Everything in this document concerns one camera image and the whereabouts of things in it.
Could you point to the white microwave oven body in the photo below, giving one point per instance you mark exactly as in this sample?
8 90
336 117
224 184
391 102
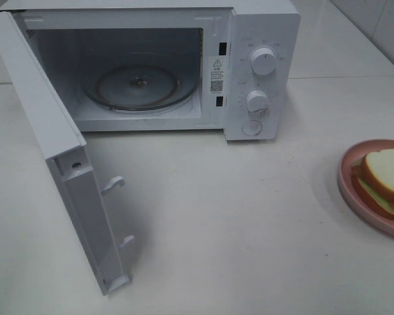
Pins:
223 112

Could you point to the white microwave door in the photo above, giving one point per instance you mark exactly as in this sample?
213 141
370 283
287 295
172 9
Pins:
64 150

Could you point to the toy sandwich with bread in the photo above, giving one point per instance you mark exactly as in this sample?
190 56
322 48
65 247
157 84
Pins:
373 181

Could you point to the glass microwave turntable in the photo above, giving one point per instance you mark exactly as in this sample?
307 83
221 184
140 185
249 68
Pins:
141 81

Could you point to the pink round plate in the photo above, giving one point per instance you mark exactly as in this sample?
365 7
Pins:
350 156

